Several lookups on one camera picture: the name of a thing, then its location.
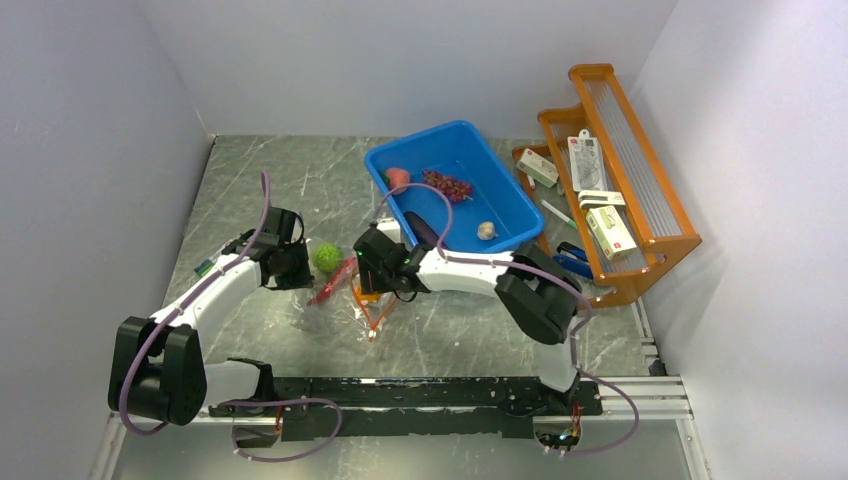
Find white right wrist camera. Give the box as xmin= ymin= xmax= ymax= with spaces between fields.
xmin=376 ymin=218 xmax=403 ymax=243

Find orange wooden rack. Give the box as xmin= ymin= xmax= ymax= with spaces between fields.
xmin=512 ymin=63 xmax=702 ymax=307

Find red fake chili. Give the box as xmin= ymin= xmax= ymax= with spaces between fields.
xmin=307 ymin=257 xmax=357 ymax=306

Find black aluminium base frame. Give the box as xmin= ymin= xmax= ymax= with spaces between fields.
xmin=109 ymin=374 xmax=694 ymax=442

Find blue plastic bin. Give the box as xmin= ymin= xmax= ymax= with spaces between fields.
xmin=364 ymin=120 xmax=544 ymax=253

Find blue stapler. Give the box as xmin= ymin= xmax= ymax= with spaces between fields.
xmin=552 ymin=241 xmax=594 ymax=280

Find clear zip bag red seal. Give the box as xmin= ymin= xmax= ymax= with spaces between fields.
xmin=295 ymin=237 xmax=399 ymax=342

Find white flat box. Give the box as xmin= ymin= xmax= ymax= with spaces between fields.
xmin=577 ymin=190 xmax=626 ymax=210

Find white red large box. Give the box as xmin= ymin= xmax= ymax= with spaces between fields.
xmin=586 ymin=205 xmax=637 ymax=260

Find clear blister pack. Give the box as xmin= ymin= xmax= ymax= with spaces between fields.
xmin=566 ymin=129 xmax=607 ymax=192

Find marker pen pack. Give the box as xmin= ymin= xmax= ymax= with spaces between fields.
xmin=193 ymin=258 xmax=216 ymax=278

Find white green pen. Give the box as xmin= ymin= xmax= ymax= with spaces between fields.
xmin=540 ymin=200 xmax=577 ymax=228

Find red fake grapes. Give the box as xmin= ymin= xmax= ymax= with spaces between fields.
xmin=422 ymin=170 xmax=473 ymax=204

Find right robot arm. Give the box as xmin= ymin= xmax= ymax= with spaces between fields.
xmin=353 ymin=225 xmax=590 ymax=414

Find white green small box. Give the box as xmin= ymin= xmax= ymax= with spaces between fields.
xmin=516 ymin=148 xmax=559 ymax=188

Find purple fake eggplant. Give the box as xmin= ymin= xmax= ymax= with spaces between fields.
xmin=404 ymin=211 xmax=439 ymax=246

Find pink fake peach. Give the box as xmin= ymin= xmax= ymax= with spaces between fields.
xmin=384 ymin=167 xmax=411 ymax=195

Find green fake pepper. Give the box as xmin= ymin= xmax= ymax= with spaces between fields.
xmin=311 ymin=242 xmax=345 ymax=274

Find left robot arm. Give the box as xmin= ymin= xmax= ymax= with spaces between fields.
xmin=107 ymin=207 xmax=313 ymax=426

